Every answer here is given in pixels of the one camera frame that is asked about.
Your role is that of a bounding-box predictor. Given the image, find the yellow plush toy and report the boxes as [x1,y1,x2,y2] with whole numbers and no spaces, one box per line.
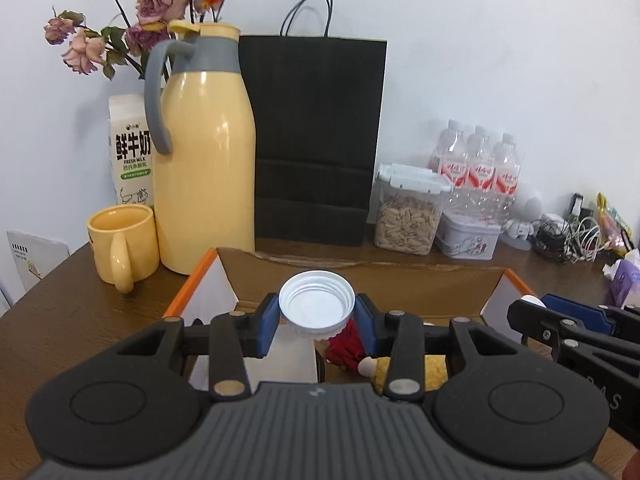
[375,354,448,395]

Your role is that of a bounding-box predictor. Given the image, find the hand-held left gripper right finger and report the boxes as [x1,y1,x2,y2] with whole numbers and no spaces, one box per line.
[354,292,523,403]

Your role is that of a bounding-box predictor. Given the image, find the purple tissue pack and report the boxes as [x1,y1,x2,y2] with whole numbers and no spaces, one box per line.
[602,250,640,311]

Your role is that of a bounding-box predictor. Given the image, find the clear seed container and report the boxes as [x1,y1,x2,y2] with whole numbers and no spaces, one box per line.
[374,162,452,257]

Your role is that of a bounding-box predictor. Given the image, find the clear water bottle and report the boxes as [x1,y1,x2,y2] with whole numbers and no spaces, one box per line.
[465,125,496,213]
[492,132,521,221]
[429,119,471,201]

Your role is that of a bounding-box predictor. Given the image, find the white tangled cables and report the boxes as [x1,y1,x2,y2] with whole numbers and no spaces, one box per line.
[565,217,613,263]

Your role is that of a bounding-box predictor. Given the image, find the black paper bag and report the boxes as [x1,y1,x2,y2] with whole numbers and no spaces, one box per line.
[239,0,388,247]

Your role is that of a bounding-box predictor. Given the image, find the white ribbed jar lid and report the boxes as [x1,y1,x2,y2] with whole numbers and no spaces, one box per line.
[278,271,357,343]

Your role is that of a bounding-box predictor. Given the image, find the red green fabric ornament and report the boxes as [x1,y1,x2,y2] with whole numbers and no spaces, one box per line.
[325,317,383,376]

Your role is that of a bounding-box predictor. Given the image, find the yellow mug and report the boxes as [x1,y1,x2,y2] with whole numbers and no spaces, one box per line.
[86,204,161,294]

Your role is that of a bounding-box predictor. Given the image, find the black tangled cables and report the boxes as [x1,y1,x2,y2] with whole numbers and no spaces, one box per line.
[531,220,576,263]

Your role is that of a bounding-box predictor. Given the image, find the dried pink flowers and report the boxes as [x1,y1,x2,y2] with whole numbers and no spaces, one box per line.
[44,0,233,81]

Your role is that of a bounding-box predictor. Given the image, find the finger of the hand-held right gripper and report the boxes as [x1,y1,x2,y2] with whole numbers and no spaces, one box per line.
[541,294,640,343]
[506,296,621,361]

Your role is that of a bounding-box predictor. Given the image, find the white printed tin box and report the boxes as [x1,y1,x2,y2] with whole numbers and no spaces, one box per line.
[434,207,502,261]

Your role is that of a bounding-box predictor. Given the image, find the yellow snack packet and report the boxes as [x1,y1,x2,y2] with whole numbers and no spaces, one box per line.
[595,192,633,256]

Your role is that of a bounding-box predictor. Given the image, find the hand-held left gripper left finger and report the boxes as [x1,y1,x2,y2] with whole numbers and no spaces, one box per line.
[116,292,282,401]

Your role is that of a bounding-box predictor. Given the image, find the orange cardboard box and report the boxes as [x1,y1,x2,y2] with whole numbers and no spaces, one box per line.
[162,246,540,393]

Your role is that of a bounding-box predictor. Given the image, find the white card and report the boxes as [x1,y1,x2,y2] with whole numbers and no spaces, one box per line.
[6,230,70,293]

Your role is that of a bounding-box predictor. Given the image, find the white milk carton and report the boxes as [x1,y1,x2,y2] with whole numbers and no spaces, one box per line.
[108,94,157,208]

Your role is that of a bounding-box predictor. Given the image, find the yellow thermos jug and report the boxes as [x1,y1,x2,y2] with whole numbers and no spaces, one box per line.
[144,20,257,276]

